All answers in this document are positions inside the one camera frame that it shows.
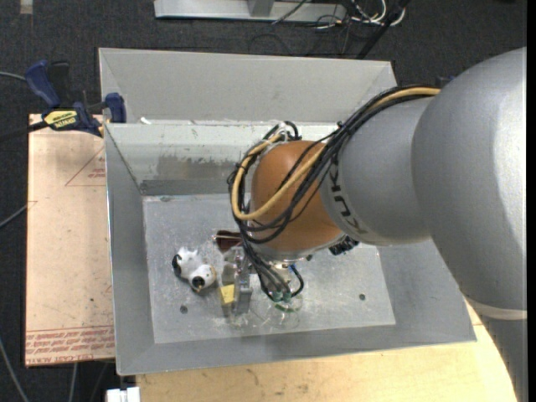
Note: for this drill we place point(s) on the brown cardboard board, red print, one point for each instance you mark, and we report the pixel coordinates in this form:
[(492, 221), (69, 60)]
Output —
[(67, 233)]

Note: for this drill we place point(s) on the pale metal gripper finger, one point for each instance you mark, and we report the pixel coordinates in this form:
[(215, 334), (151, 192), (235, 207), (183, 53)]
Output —
[(228, 272), (244, 299)]

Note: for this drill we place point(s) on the clear glass cup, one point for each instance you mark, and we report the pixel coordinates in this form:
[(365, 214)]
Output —
[(290, 319)]

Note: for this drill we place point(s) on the yellow sponge piece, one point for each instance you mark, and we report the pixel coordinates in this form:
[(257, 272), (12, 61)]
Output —
[(226, 295)]

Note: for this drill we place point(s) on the red-brown flat block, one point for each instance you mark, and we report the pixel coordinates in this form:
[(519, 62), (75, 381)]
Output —
[(226, 238)]

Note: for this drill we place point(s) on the grey metal bin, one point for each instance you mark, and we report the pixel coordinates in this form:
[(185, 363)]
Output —
[(188, 241)]

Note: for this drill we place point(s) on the black cylinder on white bracket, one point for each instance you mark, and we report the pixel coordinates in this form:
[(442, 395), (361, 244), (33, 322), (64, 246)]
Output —
[(343, 246)]

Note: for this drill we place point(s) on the white toy animal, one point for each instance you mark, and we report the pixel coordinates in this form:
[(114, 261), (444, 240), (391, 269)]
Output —
[(193, 266)]

